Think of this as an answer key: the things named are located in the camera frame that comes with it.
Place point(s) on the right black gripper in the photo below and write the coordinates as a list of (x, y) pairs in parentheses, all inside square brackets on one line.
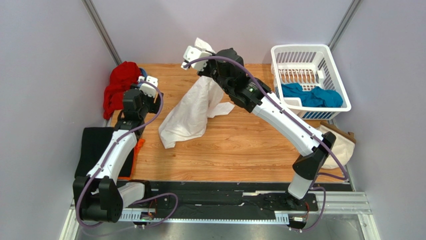
[(205, 67)]

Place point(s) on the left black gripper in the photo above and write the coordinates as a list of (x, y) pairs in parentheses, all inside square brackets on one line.
[(154, 107)]

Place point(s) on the white printed t-shirt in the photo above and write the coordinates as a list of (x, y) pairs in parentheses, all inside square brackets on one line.
[(188, 119)]

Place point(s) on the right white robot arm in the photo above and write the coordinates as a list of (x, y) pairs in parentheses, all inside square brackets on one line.
[(313, 146)]

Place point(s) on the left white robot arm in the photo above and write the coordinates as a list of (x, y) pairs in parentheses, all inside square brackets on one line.
[(96, 195)]

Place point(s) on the red t-shirt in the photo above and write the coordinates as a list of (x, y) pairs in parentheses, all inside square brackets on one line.
[(120, 80)]

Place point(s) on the light blue cap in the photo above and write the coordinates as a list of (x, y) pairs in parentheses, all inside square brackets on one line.
[(143, 72)]

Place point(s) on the orange t-shirt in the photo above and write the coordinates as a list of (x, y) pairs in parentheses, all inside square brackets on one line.
[(139, 146)]

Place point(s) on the black folded t-shirt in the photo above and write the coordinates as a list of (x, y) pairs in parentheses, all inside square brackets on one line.
[(93, 144)]

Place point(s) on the white plastic basket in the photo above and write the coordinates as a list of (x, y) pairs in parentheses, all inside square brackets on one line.
[(310, 66)]

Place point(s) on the teal blue t-shirt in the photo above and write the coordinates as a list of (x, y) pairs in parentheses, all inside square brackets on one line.
[(315, 98)]

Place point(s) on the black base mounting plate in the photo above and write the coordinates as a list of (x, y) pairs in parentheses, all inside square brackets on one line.
[(225, 200)]

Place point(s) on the cream tote bag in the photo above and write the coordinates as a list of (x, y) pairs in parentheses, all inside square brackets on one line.
[(345, 142)]

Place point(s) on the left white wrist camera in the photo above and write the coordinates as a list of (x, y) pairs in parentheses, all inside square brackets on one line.
[(148, 85)]

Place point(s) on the aluminium rail frame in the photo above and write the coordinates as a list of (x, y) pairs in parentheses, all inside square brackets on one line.
[(345, 214)]

